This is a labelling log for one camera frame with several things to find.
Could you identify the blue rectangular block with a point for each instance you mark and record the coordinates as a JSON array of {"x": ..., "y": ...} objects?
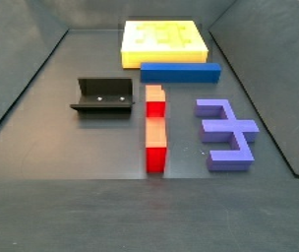
[{"x": 179, "y": 72}]

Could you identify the black angle bracket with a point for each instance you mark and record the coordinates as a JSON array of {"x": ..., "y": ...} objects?
[{"x": 104, "y": 94}]

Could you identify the red stepped block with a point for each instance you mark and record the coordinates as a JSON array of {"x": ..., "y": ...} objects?
[{"x": 156, "y": 142}]

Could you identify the yellow slotted board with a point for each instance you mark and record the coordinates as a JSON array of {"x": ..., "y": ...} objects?
[{"x": 160, "y": 41}]

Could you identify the purple branched block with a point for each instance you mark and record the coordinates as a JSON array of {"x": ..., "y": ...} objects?
[{"x": 221, "y": 127}]

